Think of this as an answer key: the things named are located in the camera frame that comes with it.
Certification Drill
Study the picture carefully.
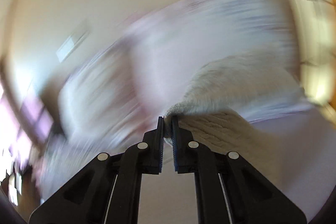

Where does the cream knitted small garment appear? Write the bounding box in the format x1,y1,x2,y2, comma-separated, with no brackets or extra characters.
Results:
164,51,302,181

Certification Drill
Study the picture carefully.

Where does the lavender bed sheet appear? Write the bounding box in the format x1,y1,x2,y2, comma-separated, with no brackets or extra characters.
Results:
136,105,336,224

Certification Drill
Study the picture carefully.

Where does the white floral pillow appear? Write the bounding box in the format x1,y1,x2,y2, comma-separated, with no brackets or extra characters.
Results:
125,0,299,118
37,38,155,201

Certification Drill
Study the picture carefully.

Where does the white wall switch plate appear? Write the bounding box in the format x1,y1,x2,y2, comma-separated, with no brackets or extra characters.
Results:
56,20,91,63

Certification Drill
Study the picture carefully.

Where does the window with wooden frame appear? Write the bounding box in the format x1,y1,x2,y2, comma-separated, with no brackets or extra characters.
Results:
289,0,335,105

